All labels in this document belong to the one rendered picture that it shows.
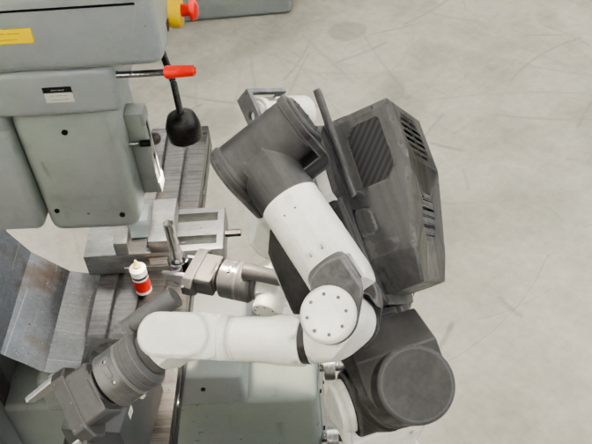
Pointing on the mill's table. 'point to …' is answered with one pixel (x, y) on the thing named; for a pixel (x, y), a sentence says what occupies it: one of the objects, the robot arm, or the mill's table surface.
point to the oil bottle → (140, 278)
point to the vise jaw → (166, 208)
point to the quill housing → (84, 166)
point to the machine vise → (208, 233)
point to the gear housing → (62, 91)
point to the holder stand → (126, 426)
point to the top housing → (80, 33)
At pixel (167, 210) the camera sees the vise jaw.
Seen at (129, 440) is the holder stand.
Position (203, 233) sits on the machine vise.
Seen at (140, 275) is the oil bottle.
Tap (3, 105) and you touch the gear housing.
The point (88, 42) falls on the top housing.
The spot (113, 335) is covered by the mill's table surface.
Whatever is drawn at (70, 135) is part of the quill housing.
